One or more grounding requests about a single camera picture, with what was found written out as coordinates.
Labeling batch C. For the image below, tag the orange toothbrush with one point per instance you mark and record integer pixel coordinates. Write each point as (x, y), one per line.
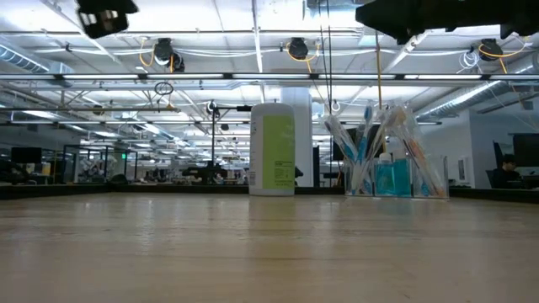
(417, 151)

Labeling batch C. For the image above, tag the blue mouthwash bottle white cap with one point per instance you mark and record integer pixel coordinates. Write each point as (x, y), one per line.
(403, 177)
(385, 177)

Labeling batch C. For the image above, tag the clear acrylic organizer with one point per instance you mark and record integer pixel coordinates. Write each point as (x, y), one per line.
(438, 181)

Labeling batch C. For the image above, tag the white wipes canister green label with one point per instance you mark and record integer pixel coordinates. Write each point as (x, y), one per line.
(271, 151)

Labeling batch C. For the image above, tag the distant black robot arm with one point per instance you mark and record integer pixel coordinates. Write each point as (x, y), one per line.
(206, 172)

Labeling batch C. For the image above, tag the black office chair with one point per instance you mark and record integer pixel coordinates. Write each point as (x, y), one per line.
(498, 149)

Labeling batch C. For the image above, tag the black desk monitor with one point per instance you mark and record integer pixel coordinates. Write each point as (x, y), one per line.
(526, 149)
(25, 155)

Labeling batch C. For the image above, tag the white building pillar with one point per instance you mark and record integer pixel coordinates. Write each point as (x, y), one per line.
(304, 139)

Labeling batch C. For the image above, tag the person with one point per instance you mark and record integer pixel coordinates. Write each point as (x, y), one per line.
(505, 174)

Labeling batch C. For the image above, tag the black wall monitor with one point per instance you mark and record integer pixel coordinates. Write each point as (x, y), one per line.
(335, 153)

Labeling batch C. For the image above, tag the black camera stand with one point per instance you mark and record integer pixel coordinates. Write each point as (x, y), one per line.
(213, 143)

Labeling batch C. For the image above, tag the black aluminium table frame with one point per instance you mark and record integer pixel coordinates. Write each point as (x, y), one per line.
(126, 191)

